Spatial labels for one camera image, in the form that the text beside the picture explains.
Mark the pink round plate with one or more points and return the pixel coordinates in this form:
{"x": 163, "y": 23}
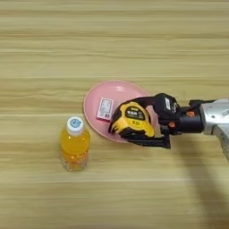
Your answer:
{"x": 119, "y": 89}

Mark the orange juice bottle white cap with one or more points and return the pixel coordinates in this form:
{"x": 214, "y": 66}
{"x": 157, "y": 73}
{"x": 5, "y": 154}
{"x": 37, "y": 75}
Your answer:
{"x": 74, "y": 143}

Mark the small pink white box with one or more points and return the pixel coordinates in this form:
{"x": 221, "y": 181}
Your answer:
{"x": 105, "y": 109}

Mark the yellow black tape measure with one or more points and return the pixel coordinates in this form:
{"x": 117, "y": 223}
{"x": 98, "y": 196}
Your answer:
{"x": 132, "y": 119}

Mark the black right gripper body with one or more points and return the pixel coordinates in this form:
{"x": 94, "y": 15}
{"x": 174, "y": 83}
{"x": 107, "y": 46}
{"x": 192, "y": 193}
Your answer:
{"x": 184, "y": 122}

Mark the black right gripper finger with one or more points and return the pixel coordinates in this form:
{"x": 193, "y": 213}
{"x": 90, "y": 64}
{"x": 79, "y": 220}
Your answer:
{"x": 143, "y": 100}
{"x": 149, "y": 141}

